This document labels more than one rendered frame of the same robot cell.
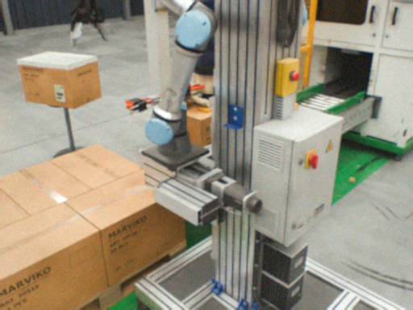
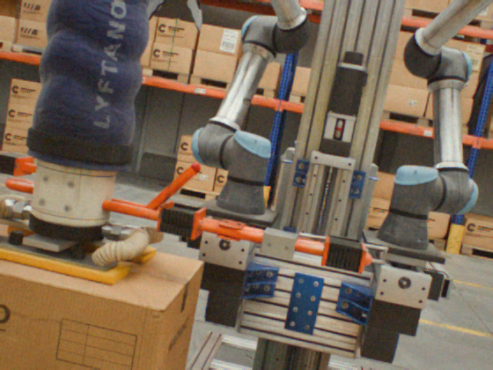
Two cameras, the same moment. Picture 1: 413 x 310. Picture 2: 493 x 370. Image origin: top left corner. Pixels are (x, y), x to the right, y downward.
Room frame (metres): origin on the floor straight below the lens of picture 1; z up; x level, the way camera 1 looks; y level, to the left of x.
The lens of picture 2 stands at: (3.13, 1.22, 1.32)
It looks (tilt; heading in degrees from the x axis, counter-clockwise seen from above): 7 degrees down; 232
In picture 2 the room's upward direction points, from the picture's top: 11 degrees clockwise
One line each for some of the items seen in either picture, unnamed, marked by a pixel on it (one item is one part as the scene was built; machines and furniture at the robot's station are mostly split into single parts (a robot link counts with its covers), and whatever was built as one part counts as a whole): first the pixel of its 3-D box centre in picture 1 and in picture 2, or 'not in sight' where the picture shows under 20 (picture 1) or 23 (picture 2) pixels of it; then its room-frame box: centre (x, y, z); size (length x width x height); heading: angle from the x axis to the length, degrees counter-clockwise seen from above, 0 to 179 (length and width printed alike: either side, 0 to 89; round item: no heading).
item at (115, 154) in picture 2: (210, 65); (81, 144); (2.62, -0.02, 1.19); 0.23 x 0.23 x 0.04
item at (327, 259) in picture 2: (135, 103); (343, 255); (2.21, 0.41, 1.08); 0.08 x 0.07 x 0.05; 135
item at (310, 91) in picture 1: (275, 102); not in sight; (3.64, -0.65, 0.60); 1.60 x 0.10 x 0.09; 135
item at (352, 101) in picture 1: (326, 116); not in sight; (3.26, -1.03, 0.60); 1.60 x 0.10 x 0.09; 135
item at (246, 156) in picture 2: not in sight; (248, 155); (2.02, -0.21, 1.20); 0.13 x 0.12 x 0.14; 105
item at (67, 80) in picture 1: (60, 78); not in sight; (3.77, 1.39, 0.82); 0.60 x 0.40 x 0.40; 66
